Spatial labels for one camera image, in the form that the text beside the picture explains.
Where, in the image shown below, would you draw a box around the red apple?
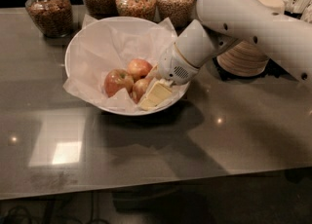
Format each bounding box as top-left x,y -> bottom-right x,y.
127,58 -> 152,82
132,78 -> 152,103
103,69 -> 134,97

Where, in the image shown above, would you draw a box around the front stack paper bowls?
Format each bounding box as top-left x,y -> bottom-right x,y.
216,0 -> 285,77

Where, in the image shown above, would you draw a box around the black mat under bowls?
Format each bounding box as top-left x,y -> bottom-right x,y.
213,57 -> 288,81

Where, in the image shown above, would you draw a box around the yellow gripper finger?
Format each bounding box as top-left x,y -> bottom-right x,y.
146,65 -> 159,79
138,79 -> 173,111

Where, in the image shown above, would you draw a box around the white tissue paper liner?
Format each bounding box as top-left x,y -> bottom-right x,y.
62,14 -> 189,115

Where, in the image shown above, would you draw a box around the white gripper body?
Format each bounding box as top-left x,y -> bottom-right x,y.
158,44 -> 199,85

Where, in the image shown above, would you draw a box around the white bowl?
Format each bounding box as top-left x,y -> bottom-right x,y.
63,16 -> 191,117

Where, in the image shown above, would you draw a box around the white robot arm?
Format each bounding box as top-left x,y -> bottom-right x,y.
138,0 -> 312,110

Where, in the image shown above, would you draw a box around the far left cereal jar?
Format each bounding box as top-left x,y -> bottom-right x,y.
25,0 -> 73,38

